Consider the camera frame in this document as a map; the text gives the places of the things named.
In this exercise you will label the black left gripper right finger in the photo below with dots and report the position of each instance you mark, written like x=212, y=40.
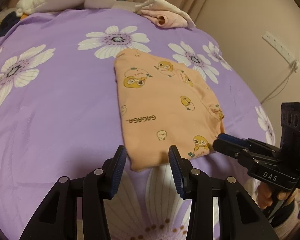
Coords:
x=239, y=215

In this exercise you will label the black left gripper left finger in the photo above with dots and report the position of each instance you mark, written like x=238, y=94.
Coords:
x=56, y=216

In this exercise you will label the orange duck print garment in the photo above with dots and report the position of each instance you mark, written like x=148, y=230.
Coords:
x=164, y=103

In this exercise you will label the pink folded clothes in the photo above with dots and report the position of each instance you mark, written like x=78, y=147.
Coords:
x=164, y=14

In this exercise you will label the right hand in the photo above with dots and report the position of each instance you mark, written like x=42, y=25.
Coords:
x=265, y=196

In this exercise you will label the purple floral bed sheet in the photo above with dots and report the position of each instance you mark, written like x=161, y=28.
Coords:
x=60, y=116

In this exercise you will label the white power strip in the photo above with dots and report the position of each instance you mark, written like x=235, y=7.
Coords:
x=282, y=50

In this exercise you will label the dark navy cloth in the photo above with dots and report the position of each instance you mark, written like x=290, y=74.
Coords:
x=8, y=23

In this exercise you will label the black camera box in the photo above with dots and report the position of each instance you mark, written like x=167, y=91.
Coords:
x=295, y=127

